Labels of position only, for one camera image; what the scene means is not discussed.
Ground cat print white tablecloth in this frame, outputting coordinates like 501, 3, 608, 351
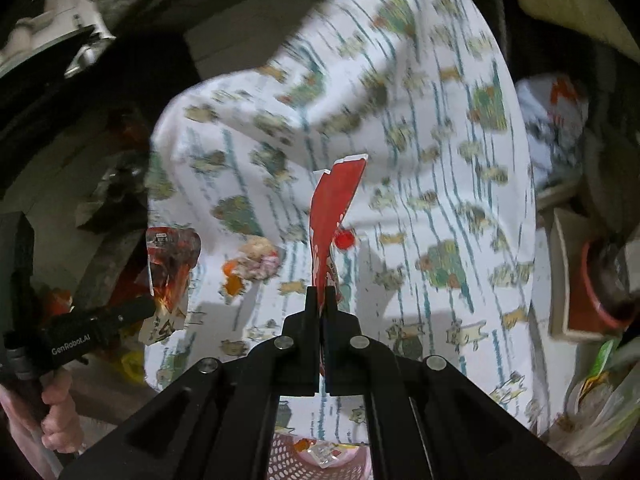
144, 0, 536, 424

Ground red bottle cap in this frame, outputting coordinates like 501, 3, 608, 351
333, 229, 356, 252

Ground white red plastic bag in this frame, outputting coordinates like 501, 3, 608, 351
515, 74, 589, 191

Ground orange bottle cap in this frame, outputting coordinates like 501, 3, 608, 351
222, 259, 239, 276

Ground red snack bag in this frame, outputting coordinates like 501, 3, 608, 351
308, 153, 370, 376

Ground red rimmed bowl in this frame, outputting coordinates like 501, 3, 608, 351
568, 238, 639, 335

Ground left human hand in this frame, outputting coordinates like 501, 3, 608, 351
0, 366, 86, 480

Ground clear plastic bag of greens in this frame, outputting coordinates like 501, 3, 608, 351
548, 338, 639, 467

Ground beige paper wrapper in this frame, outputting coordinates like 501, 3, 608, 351
233, 235, 281, 282

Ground pink perforated plastic basket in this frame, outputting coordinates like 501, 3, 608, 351
267, 434, 373, 480

